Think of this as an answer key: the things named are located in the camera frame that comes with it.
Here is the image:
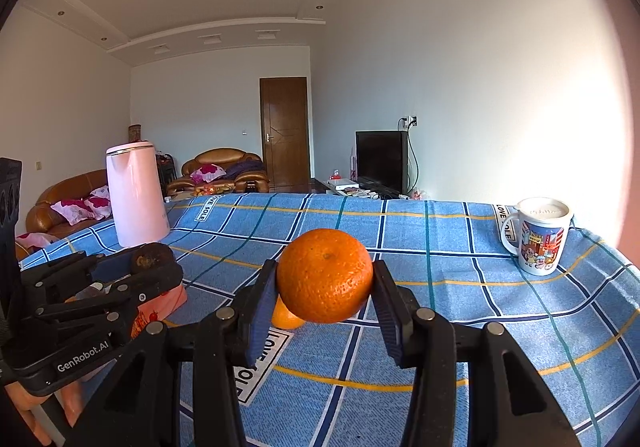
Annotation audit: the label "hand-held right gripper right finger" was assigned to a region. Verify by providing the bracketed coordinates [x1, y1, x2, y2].
[372, 259, 583, 447]

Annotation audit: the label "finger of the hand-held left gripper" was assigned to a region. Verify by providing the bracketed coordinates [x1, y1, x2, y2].
[20, 251, 134, 299]
[35, 266, 184, 344]

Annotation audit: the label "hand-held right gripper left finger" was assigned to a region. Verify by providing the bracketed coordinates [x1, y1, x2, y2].
[65, 258, 278, 447]

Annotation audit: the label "pink metal tin box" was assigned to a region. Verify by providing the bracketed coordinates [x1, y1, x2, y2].
[65, 279, 188, 343]

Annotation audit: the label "dark brown passion fruit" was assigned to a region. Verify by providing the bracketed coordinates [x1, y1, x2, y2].
[131, 243, 176, 278]

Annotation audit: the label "orange mandarin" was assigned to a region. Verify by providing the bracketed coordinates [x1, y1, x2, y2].
[271, 294, 307, 330]
[276, 228, 374, 324]

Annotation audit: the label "person's left hand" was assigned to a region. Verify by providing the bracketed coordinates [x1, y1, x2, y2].
[0, 371, 84, 447]

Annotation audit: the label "white pink floral pillow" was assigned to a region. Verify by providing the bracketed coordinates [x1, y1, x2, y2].
[85, 184, 112, 220]
[50, 198, 98, 226]
[190, 163, 226, 182]

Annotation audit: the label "brown leather sofa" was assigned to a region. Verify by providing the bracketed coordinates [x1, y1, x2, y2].
[25, 170, 113, 240]

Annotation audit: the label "blue plaid tablecloth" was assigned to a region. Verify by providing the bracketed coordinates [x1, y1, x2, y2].
[17, 192, 640, 447]

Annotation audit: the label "pink electric kettle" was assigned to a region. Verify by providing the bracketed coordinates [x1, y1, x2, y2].
[105, 141, 171, 249]

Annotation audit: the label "low television stand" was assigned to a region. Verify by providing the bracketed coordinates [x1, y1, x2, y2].
[312, 177, 401, 201]

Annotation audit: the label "coffee table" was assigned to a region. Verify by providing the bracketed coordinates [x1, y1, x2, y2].
[165, 182, 236, 208]

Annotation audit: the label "stacked dark chairs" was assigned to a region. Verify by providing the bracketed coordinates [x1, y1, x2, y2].
[156, 152, 177, 192]

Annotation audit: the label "purple blanket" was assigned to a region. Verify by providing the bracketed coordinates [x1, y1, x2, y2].
[225, 161, 266, 185]

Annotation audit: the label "black television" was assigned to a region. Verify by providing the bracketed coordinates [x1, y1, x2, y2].
[355, 130, 410, 196]

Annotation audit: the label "white printed mug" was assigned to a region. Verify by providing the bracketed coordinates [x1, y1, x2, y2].
[499, 197, 574, 276]

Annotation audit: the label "brown leather armchair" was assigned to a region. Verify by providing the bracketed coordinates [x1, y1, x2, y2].
[166, 148, 271, 196]

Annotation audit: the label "dark brown room door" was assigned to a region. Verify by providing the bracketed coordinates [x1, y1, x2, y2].
[259, 77, 308, 194]

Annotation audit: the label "black power cable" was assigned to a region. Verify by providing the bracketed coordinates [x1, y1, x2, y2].
[406, 126, 422, 196]

